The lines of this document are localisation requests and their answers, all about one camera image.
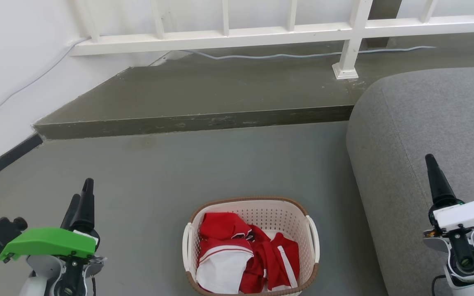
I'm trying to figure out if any black camera box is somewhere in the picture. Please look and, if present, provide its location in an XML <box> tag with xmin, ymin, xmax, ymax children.
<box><xmin>0</xmin><ymin>217</ymin><xmax>28</xmax><ymax>248</ymax></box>

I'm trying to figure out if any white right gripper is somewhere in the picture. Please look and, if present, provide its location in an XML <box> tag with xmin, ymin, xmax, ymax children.
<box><xmin>425</xmin><ymin>154</ymin><xmax>474</xmax><ymax>231</ymax></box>

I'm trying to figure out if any dark grey pillar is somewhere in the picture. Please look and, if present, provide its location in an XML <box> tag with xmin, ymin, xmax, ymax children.
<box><xmin>366</xmin><ymin>0</ymin><xmax>403</xmax><ymax>48</ymax></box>

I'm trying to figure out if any red and white shirt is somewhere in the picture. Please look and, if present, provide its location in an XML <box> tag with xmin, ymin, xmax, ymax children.
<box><xmin>196</xmin><ymin>212</ymin><xmax>255</xmax><ymax>294</ymax></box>

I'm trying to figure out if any black baseboard strip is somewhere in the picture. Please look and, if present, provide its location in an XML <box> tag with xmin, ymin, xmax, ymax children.
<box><xmin>0</xmin><ymin>134</ymin><xmax>44</xmax><ymax>190</ymax></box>

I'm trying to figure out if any light grey floor cable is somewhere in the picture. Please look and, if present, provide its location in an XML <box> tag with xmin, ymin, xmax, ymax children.
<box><xmin>181</xmin><ymin>46</ymin><xmax>437</xmax><ymax>61</ymax></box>

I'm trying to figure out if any red white-striped garment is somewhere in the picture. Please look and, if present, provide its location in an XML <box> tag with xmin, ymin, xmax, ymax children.
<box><xmin>239</xmin><ymin>224</ymin><xmax>300</xmax><ymax>294</ymax></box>

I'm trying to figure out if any thin white wall cable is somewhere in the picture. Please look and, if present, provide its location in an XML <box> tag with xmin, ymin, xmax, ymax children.
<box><xmin>0</xmin><ymin>38</ymin><xmax>91</xmax><ymax>126</ymax></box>

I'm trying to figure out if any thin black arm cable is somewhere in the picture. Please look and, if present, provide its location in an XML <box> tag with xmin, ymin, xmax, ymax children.
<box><xmin>431</xmin><ymin>274</ymin><xmax>447</xmax><ymax>296</ymax></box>

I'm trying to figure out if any cream perforated laundry basket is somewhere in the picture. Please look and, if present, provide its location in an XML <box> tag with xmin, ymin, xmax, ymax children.
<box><xmin>182</xmin><ymin>196</ymin><xmax>321</xmax><ymax>296</ymax></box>

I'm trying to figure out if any grey fabric sofa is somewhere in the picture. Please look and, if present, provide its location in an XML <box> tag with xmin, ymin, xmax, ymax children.
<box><xmin>346</xmin><ymin>67</ymin><xmax>474</xmax><ymax>296</ymax></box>

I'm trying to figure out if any white wooden railing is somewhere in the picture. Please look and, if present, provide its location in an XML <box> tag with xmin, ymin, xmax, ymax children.
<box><xmin>69</xmin><ymin>0</ymin><xmax>474</xmax><ymax>80</ymax></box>

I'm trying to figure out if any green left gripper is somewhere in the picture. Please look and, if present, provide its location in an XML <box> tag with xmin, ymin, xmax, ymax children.
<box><xmin>0</xmin><ymin>178</ymin><xmax>100</xmax><ymax>263</ymax></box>

